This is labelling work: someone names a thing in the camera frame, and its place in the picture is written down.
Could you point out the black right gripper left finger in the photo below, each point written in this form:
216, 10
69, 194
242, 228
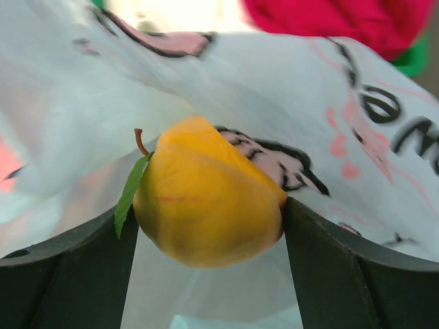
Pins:
76, 280

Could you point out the red crumpled cloth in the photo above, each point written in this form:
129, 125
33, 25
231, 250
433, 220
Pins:
388, 27

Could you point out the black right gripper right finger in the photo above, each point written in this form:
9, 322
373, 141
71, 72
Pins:
345, 281

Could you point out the light blue cartoon plastic bag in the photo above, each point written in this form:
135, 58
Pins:
341, 130

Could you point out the green plastic tray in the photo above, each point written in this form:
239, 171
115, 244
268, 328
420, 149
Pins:
414, 60

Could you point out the yellow orange mango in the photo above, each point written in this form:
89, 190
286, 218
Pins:
200, 200

